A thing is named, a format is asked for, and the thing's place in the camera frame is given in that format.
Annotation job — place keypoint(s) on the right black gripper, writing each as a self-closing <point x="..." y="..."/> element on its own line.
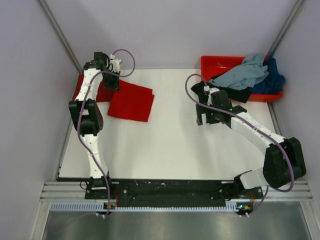
<point x="201" y="110"/>

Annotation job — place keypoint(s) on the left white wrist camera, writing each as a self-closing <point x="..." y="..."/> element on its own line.
<point x="114" y="64"/>

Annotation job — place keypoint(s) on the dark blue t-shirt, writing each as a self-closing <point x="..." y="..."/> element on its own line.
<point x="273" y="83"/>

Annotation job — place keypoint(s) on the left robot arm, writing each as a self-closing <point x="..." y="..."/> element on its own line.
<point x="86" y="116"/>

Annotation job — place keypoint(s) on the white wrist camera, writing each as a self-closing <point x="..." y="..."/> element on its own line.
<point x="208" y="92"/>
<point x="114" y="64"/>

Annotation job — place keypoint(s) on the aluminium frame rail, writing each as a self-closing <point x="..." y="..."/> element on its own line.
<point x="279" y="130"/>

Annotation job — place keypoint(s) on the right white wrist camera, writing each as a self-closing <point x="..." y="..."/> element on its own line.
<point x="208" y="92"/>

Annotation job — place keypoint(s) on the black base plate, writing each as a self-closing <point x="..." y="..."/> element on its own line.
<point x="166" y="193"/>

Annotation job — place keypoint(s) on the black t-shirt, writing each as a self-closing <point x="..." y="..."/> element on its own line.
<point x="236" y="95"/>

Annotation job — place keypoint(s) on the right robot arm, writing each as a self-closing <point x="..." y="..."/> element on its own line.
<point x="274" y="172"/>

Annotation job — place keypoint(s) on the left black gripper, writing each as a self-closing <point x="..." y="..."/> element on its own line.
<point x="114" y="85"/>

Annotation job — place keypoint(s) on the red plastic bin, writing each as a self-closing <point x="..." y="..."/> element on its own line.
<point x="216" y="65"/>

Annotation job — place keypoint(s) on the bright red t-shirt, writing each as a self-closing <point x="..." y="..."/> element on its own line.
<point x="131" y="102"/>

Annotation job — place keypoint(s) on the light blue t-shirt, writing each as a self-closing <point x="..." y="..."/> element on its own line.
<point x="250" y="72"/>

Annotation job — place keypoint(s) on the folded dark red t-shirt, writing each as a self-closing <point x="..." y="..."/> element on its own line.
<point x="103" y="94"/>

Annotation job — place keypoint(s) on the grey cable duct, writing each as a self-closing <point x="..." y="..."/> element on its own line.
<point x="63" y="206"/>

